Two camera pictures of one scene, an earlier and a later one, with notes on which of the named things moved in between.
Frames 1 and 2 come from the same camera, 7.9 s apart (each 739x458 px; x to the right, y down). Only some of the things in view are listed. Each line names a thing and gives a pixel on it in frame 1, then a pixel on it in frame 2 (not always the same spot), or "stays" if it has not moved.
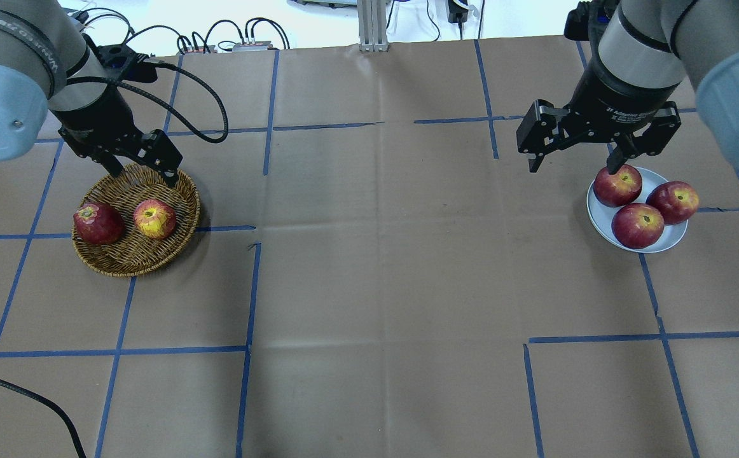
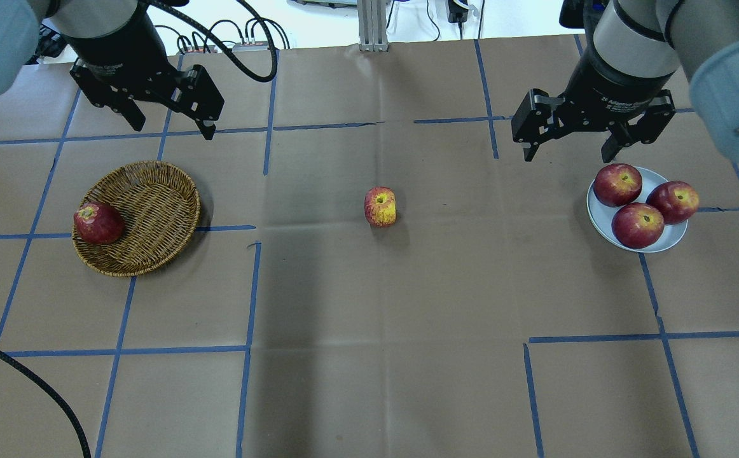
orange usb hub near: x=251 y=46 stays
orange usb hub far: x=212 y=48 stays
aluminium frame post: x=372 y=14 stays
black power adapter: x=456 y=13 stays
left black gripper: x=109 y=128 to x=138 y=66
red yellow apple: x=154 y=219 to x=380 y=207
